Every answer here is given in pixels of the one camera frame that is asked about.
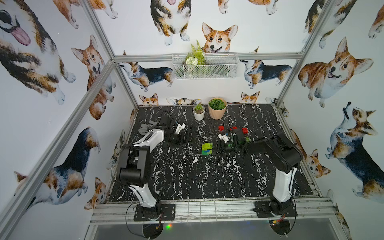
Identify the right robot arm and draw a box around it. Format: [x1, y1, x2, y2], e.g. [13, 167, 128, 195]
[216, 128, 304, 218]

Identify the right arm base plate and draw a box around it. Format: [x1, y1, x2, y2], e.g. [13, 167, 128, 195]
[253, 200, 298, 218]

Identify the small white plant pot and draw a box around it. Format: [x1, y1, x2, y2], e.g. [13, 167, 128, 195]
[193, 104, 206, 121]

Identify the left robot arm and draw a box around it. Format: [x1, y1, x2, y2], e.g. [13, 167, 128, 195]
[116, 111, 188, 221]

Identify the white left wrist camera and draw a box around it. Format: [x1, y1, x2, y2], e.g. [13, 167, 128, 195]
[174, 123, 186, 135]

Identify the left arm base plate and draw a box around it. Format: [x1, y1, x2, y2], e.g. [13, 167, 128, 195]
[134, 204, 176, 222]

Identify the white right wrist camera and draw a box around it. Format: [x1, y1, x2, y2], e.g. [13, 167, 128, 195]
[218, 134, 230, 144]

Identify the aluminium front rail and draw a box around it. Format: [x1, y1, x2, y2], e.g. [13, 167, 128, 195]
[90, 198, 337, 225]

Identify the white wire basket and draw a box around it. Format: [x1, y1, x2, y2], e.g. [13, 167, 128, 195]
[172, 53, 240, 79]

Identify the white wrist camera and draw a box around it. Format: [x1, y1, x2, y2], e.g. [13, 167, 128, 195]
[174, 123, 186, 135]
[218, 134, 230, 144]

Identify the grey work glove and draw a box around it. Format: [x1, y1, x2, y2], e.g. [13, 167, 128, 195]
[139, 121, 158, 136]

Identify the green fern plant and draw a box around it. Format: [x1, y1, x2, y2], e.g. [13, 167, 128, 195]
[185, 41, 207, 67]

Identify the large beige plant pot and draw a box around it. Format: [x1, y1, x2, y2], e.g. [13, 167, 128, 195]
[208, 98, 227, 120]

